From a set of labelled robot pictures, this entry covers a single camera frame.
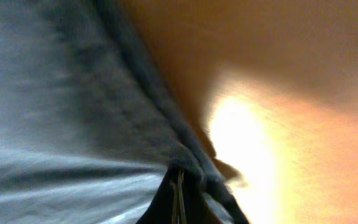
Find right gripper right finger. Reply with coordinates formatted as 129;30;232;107
178;170;222;224

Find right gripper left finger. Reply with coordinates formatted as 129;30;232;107
136;167;179;224

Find navy blue shorts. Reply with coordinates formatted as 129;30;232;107
0;1;247;223

